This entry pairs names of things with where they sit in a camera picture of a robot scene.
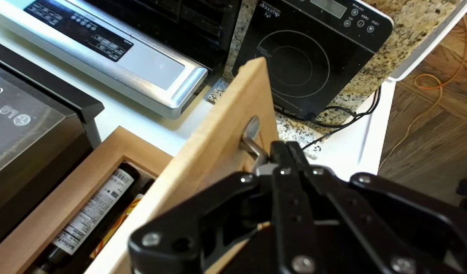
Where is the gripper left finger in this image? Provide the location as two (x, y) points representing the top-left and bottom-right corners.
(128, 141), (318, 274)

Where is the stainless steel appliance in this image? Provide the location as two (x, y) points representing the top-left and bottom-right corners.
(0, 38), (105, 252)

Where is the wooden cabinet door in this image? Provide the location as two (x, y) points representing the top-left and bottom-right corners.
(84, 57), (280, 274)

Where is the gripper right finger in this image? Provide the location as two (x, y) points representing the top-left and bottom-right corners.
(286, 141), (467, 274)

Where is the orange cable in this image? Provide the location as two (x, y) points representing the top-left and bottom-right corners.
(378, 15), (467, 169)

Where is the silver cabinet door handle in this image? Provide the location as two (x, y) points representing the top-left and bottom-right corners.
(239, 116), (279, 175)

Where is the black induction cooktop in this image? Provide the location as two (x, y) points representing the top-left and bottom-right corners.
(231, 0), (394, 121)

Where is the wooden cabinet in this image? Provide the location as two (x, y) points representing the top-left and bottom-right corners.
(0, 57), (280, 274)

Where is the black cable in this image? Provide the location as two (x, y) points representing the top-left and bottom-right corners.
(274, 86), (382, 151)

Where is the dark bottle with white label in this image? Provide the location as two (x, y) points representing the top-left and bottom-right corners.
(28, 162), (140, 274)

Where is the dark bottle with yellow label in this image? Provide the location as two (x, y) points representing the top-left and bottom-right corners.
(89, 178), (156, 264)

